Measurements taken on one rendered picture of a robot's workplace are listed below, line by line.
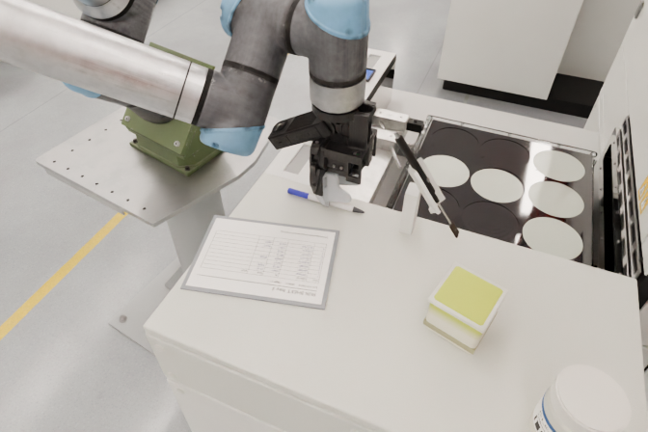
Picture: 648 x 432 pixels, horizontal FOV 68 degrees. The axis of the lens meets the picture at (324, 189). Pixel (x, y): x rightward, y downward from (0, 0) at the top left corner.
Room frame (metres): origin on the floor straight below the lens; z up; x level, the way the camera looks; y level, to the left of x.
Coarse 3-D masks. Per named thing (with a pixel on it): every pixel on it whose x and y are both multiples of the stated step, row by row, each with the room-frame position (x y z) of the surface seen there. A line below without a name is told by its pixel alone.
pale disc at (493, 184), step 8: (472, 176) 0.72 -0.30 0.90; (480, 176) 0.72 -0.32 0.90; (488, 176) 0.72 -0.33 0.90; (496, 176) 0.72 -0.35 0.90; (504, 176) 0.72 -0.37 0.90; (512, 176) 0.72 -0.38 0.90; (472, 184) 0.70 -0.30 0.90; (480, 184) 0.70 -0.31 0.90; (488, 184) 0.70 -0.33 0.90; (496, 184) 0.70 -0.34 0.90; (504, 184) 0.70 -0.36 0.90; (512, 184) 0.70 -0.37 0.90; (520, 184) 0.70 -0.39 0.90; (480, 192) 0.68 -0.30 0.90; (488, 192) 0.68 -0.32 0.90; (496, 192) 0.68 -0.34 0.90; (504, 192) 0.68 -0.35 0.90; (512, 192) 0.68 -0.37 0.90; (520, 192) 0.68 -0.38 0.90; (496, 200) 0.65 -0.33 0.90; (504, 200) 0.65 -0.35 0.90; (512, 200) 0.65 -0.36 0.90
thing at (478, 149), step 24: (432, 144) 0.83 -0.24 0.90; (456, 144) 0.83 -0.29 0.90; (480, 144) 0.83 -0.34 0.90; (504, 144) 0.83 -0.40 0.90; (528, 144) 0.83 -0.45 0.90; (480, 168) 0.75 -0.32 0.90; (504, 168) 0.75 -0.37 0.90; (528, 168) 0.75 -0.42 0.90; (456, 192) 0.68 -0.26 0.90; (432, 216) 0.61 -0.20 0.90; (456, 216) 0.61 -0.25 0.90; (480, 216) 0.61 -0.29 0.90; (504, 216) 0.61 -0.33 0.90; (528, 216) 0.61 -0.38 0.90; (552, 216) 0.61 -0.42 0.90; (576, 216) 0.61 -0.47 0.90; (504, 240) 0.55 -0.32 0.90
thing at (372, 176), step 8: (376, 152) 0.83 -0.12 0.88; (384, 152) 0.83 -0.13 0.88; (376, 160) 0.80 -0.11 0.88; (384, 160) 0.80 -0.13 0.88; (392, 160) 0.83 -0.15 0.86; (368, 168) 0.77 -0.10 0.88; (376, 168) 0.77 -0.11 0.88; (384, 168) 0.77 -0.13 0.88; (368, 176) 0.75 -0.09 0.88; (376, 176) 0.75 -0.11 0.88; (384, 176) 0.77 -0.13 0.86; (368, 184) 0.72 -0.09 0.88; (376, 184) 0.72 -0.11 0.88; (352, 192) 0.70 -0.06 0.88; (360, 192) 0.70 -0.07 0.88; (368, 192) 0.70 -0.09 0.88; (376, 192) 0.72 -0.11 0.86; (360, 200) 0.68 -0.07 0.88; (368, 200) 0.68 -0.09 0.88
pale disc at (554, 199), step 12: (528, 192) 0.68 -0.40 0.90; (540, 192) 0.68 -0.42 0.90; (552, 192) 0.68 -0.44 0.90; (564, 192) 0.68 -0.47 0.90; (576, 192) 0.68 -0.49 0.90; (540, 204) 0.64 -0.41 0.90; (552, 204) 0.64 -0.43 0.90; (564, 204) 0.64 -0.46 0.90; (576, 204) 0.64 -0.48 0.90; (564, 216) 0.61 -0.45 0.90
